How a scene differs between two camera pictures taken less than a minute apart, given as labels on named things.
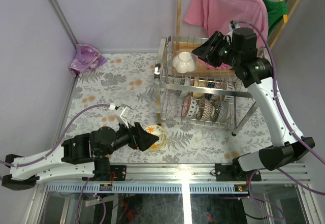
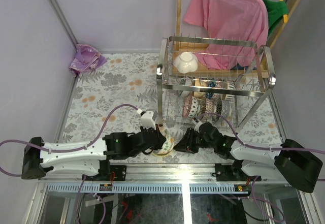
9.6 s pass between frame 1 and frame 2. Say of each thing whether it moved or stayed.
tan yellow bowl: stayed
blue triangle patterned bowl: stayed
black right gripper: moved
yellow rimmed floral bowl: moved
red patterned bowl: stayed
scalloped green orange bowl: stayed
